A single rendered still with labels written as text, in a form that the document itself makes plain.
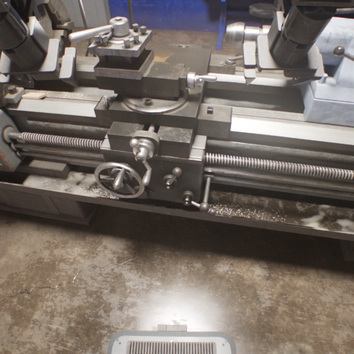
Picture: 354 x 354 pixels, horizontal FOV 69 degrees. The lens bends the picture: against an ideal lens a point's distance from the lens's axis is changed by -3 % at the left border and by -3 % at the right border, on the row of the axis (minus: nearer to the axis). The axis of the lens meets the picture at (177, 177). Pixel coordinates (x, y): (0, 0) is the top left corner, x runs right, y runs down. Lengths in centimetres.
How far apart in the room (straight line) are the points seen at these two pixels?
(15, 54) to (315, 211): 132
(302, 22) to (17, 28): 41
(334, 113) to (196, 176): 59
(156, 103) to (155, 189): 39
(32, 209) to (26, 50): 156
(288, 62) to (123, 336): 113
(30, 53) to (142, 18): 400
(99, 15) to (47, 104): 346
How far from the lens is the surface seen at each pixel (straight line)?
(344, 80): 116
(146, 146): 89
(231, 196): 137
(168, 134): 95
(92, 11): 469
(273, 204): 140
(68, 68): 54
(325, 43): 112
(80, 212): 177
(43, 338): 165
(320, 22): 44
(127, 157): 105
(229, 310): 155
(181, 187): 111
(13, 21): 49
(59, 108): 127
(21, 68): 55
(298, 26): 45
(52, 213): 192
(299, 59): 50
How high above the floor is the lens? 149
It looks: 49 degrees down
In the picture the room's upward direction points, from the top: 1 degrees counter-clockwise
